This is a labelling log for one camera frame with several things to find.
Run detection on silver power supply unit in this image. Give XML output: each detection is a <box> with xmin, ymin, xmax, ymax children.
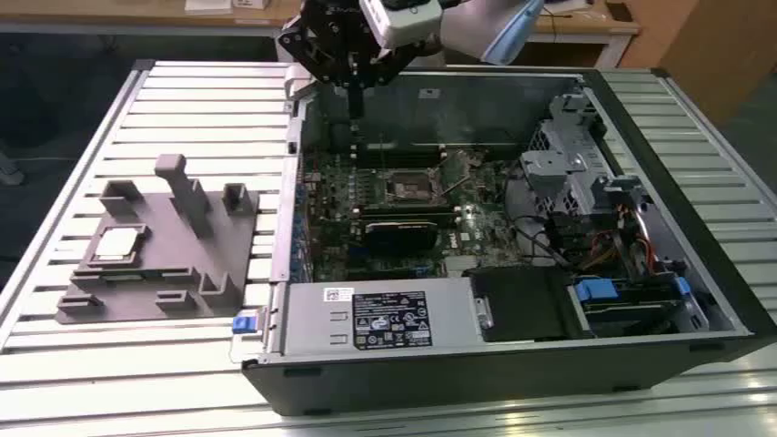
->
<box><xmin>260</xmin><ymin>278</ymin><xmax>487</xmax><ymax>361</ymax></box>

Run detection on blue disk carrier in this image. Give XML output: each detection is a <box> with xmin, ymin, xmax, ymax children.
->
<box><xmin>571</xmin><ymin>274</ymin><xmax>693</xmax><ymax>315</ymax></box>

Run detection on wooden cabinet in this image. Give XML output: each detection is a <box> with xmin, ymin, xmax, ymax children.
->
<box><xmin>619</xmin><ymin>0</ymin><xmax>777</xmax><ymax>131</ymax></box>

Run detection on wooden desk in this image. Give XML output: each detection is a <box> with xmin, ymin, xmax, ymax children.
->
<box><xmin>0</xmin><ymin>0</ymin><xmax>645</xmax><ymax>69</ymax></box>

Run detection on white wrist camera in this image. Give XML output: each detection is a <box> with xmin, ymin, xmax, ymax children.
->
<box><xmin>359</xmin><ymin>0</ymin><xmax>443</xmax><ymax>49</ymax></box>

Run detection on black graphics card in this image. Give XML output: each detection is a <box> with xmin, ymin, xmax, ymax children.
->
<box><xmin>358</xmin><ymin>218</ymin><xmax>442</xmax><ymax>257</ymax></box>

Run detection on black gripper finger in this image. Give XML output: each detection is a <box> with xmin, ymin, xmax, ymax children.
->
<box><xmin>279</xmin><ymin>16</ymin><xmax>358</xmax><ymax>120</ymax></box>
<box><xmin>356</xmin><ymin>41</ymin><xmax>426</xmax><ymax>120</ymax></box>

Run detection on black PC case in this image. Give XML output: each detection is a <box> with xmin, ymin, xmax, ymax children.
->
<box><xmin>239</xmin><ymin>63</ymin><xmax>777</xmax><ymax>418</ymax></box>

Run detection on grey parts rack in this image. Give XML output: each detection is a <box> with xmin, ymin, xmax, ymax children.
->
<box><xmin>54</xmin><ymin>153</ymin><xmax>264</xmax><ymax>325</ymax></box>

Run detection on silver CPU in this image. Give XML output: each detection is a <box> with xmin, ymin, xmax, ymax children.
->
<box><xmin>94</xmin><ymin>228</ymin><xmax>147</xmax><ymax>260</ymax></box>

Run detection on black power cable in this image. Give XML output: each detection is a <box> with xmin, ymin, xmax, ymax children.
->
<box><xmin>512</xmin><ymin>214</ymin><xmax>576</xmax><ymax>270</ymax></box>

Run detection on yellow wires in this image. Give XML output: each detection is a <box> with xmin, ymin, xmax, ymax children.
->
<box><xmin>580</xmin><ymin>245</ymin><xmax>619</xmax><ymax>272</ymax></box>

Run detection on metal socket cover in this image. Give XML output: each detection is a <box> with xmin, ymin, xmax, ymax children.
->
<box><xmin>438</xmin><ymin>148</ymin><xmax>483</xmax><ymax>186</ymax></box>

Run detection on small silver heatsink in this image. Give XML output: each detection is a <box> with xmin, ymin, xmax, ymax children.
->
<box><xmin>446</xmin><ymin>256</ymin><xmax>483</xmax><ymax>277</ymax></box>

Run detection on metal disk bay cage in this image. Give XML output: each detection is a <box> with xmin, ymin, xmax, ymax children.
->
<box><xmin>519</xmin><ymin>93</ymin><xmax>616</xmax><ymax>215</ymax></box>

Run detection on black plastic shroud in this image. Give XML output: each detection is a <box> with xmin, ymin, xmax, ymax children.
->
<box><xmin>464</xmin><ymin>267</ymin><xmax>595</xmax><ymax>343</ymax></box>

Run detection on green motherboard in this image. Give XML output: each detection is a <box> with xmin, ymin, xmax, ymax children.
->
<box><xmin>295</xmin><ymin>144</ymin><xmax>531</xmax><ymax>282</ymax></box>

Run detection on grey chair base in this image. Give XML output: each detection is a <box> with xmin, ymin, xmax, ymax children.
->
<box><xmin>0</xmin><ymin>147</ymin><xmax>27</xmax><ymax>187</ymax></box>

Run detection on orange flat cable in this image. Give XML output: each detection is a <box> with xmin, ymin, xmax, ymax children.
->
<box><xmin>640</xmin><ymin>234</ymin><xmax>661</xmax><ymax>277</ymax></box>

